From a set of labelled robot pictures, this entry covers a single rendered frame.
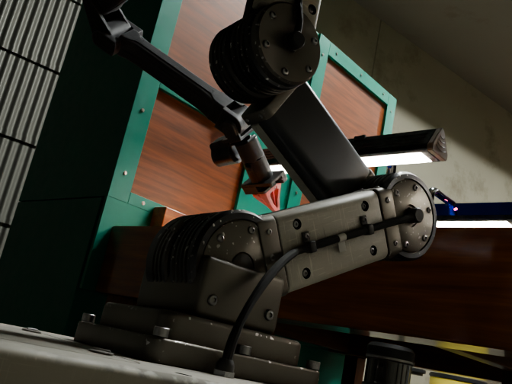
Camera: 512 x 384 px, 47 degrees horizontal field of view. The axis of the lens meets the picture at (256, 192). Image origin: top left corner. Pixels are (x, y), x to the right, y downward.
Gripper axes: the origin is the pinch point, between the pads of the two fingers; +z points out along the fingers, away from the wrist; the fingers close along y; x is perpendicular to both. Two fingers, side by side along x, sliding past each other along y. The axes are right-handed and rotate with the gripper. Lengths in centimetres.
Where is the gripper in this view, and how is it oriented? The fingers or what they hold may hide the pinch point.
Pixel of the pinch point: (276, 209)
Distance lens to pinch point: 148.5
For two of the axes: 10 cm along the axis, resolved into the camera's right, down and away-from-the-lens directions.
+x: -5.8, 5.1, -6.3
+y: -7.1, 0.5, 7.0
